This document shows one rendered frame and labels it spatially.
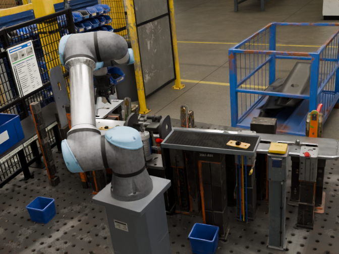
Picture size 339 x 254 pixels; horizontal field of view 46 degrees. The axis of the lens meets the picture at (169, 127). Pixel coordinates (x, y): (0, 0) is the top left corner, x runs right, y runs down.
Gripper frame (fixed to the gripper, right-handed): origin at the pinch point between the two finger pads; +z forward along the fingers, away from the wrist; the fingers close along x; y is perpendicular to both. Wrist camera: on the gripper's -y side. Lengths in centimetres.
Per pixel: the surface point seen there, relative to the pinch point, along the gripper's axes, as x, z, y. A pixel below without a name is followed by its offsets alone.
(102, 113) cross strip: 19.4, 11.3, -13.8
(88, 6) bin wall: 215, -22, -141
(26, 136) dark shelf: -21.9, 8.6, -35.5
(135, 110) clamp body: 20.7, 8.6, 8.2
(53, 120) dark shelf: -0.7, 8.5, -33.9
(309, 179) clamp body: -20, 15, 107
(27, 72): 10, -16, -55
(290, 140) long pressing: 4, 10, 96
